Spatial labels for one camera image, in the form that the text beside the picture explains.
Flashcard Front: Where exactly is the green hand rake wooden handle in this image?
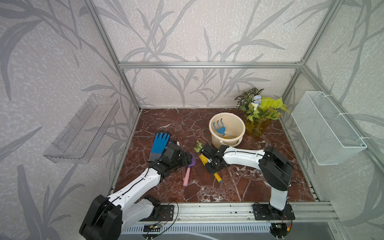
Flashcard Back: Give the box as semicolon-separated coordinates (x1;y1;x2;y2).
194;141;203;153

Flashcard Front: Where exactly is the yellow shovel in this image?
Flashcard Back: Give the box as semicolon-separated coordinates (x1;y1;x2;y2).
199;154;222;183

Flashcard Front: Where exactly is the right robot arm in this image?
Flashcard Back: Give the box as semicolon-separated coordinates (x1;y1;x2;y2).
201;145;294;212

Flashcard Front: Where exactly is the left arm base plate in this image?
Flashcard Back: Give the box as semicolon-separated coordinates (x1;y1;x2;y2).
141;195;175;222

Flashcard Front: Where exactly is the blue fork yellow handle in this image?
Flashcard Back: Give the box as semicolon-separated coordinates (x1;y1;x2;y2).
213;119;227;139

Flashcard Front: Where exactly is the blue gardening glove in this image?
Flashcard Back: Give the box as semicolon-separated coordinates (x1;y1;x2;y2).
149;132;170;162

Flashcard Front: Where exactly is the aluminium front rail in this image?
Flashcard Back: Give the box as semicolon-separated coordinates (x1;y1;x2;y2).
86;201;340;225

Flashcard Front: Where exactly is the clear acrylic wall shelf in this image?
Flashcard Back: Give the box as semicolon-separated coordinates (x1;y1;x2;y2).
43;94;120;164

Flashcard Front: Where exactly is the cream plastic bucket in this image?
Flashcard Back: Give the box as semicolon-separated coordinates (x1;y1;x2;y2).
209;113;246;148

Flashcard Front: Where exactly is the potted green plant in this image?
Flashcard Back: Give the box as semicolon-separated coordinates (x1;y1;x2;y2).
235;88;289;137

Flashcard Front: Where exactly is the white wire mesh basket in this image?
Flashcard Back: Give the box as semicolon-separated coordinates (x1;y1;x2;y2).
292;91;367;166

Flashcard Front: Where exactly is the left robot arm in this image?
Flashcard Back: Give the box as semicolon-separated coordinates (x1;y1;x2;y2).
79;143;195;240

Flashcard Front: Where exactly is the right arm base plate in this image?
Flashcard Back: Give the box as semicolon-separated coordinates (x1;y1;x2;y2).
252;203;296;221

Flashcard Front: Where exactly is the purple trowel pink handle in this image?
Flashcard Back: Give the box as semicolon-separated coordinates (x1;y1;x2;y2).
183;154;196;187

